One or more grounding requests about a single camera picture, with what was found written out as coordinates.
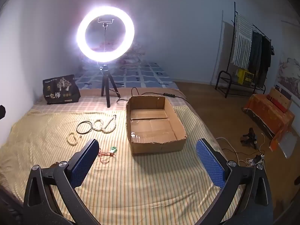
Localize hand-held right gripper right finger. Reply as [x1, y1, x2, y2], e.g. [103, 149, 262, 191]
[196, 138, 275, 225]

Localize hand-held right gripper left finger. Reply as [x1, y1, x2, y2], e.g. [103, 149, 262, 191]
[23, 139, 100, 225]

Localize cream bead bracelet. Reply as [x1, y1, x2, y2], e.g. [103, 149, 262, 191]
[67, 132, 82, 146]

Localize green pendant red cord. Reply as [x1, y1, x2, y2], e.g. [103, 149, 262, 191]
[98, 146, 118, 164]

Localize cardboard box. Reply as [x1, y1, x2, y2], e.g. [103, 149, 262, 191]
[126, 95, 187, 155]

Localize black bangle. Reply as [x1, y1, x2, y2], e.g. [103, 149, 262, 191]
[76, 121, 92, 136]

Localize white power strip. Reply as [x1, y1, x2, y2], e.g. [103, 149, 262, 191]
[246, 154, 266, 167]

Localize black clamp stand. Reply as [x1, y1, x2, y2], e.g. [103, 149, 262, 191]
[240, 128, 258, 149]

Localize striped yellow blanket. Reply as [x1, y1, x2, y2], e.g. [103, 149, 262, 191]
[0, 105, 244, 224]

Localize black printed bag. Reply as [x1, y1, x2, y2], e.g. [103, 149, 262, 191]
[43, 74, 81, 105]

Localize plaid bed sheet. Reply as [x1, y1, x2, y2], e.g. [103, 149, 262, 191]
[30, 88, 188, 113]

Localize orange cloth covered furniture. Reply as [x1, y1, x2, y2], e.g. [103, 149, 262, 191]
[242, 93, 295, 152]

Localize silver foil sheet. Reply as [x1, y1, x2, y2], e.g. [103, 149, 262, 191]
[280, 131, 298, 159]

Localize black clothes rack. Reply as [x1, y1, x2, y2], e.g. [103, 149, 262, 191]
[215, 2, 275, 98]

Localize black tripod stand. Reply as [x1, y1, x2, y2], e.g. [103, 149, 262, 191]
[99, 65, 119, 108]

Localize yellow box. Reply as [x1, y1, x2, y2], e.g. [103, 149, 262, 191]
[236, 68, 255, 86]

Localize wooden board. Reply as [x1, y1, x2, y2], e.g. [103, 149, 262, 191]
[269, 87, 292, 113]

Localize dark hanging clothes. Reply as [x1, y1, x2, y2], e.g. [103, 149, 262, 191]
[248, 30, 272, 82]

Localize floral pillow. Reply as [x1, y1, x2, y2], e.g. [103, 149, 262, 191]
[112, 40, 150, 69]

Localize white striped towel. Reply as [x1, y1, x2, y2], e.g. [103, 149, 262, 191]
[233, 13, 254, 68]

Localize phone holder clamp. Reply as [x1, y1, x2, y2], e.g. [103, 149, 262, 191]
[98, 18, 115, 52]

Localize white twisted bead necklace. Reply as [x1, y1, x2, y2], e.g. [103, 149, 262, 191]
[90, 114, 117, 133]

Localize black ring light cable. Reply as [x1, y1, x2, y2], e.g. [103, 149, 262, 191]
[117, 87, 190, 104]

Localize white ring light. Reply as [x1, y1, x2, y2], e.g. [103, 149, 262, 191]
[77, 3, 135, 61]

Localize wall poster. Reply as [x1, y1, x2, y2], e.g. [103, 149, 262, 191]
[276, 56, 300, 95]

